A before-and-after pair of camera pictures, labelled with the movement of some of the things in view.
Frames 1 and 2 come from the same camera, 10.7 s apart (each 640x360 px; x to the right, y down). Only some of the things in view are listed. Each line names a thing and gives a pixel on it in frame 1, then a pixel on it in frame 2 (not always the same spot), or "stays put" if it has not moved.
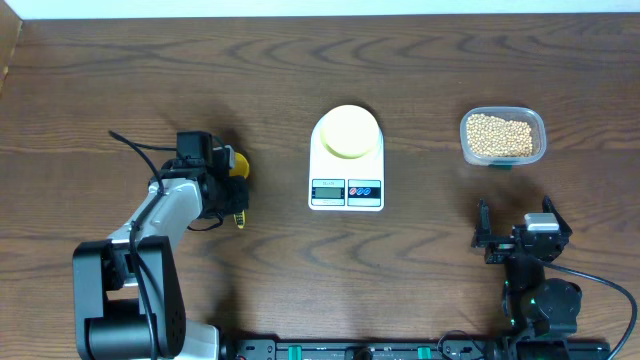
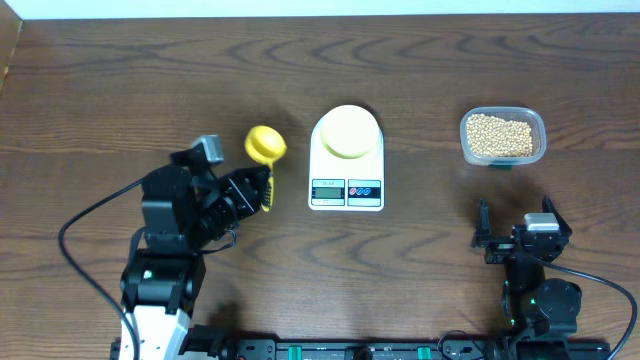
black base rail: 415,349 stays put
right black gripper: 500,248 stays put
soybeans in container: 492,136 stays put
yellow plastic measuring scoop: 240,169 to 265,144
